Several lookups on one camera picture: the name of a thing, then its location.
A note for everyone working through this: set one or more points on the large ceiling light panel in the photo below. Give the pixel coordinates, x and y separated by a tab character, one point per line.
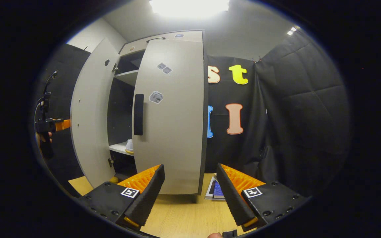
189	7

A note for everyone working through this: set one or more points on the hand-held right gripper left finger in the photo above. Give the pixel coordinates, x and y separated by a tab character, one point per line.
150	195

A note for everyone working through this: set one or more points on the grey cabinet drawer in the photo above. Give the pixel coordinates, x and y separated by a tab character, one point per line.
177	35

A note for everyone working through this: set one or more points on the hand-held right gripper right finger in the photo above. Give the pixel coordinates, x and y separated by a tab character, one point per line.
232	195

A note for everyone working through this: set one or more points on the white and blue box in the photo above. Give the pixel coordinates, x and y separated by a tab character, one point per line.
215	190

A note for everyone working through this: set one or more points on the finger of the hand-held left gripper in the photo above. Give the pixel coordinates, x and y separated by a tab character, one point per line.
62	125

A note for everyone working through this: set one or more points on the grey cabinet door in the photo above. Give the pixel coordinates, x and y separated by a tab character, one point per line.
91	115
174	132

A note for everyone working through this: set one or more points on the white canvas shoe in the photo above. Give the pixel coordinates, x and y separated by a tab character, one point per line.
129	146

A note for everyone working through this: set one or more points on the small ceiling light panel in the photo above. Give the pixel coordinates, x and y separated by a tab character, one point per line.
293	30

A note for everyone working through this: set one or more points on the grey shoe cabinet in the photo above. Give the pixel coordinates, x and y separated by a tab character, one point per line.
121	109

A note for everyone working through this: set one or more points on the black backdrop cloth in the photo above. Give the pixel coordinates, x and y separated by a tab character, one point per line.
303	115

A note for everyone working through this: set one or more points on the yellow plush toy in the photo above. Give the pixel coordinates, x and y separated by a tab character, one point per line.
113	180

